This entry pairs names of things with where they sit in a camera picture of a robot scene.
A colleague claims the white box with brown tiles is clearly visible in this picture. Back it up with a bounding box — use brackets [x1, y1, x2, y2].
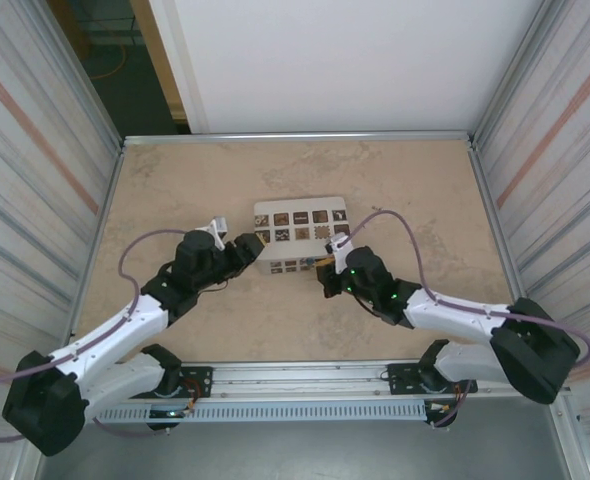
[252, 195, 352, 278]

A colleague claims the aluminium table edge bar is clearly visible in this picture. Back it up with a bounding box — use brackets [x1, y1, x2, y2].
[67, 142, 126, 351]
[122, 130, 476, 148]
[467, 139, 572, 392]

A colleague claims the grey metal sheet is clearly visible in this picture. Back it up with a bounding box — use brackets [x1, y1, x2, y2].
[37, 394, 576, 480]

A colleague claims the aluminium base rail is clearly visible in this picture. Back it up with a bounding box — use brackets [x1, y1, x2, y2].
[209, 363, 391, 399]

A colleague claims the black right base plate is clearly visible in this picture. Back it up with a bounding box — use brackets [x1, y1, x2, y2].
[385, 363, 479, 397]

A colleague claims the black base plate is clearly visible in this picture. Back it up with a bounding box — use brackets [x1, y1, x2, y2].
[385, 363, 479, 397]
[174, 365, 214, 400]

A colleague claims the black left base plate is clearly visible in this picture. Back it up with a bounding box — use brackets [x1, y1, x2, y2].
[174, 365, 214, 400]

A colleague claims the grey slotted cable duct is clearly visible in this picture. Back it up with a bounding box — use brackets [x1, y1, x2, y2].
[97, 399, 431, 424]

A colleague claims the orange floor cable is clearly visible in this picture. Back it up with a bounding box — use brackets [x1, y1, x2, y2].
[91, 44, 129, 81]

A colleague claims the aluminium frame post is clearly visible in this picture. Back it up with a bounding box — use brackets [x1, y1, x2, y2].
[472, 0, 562, 146]

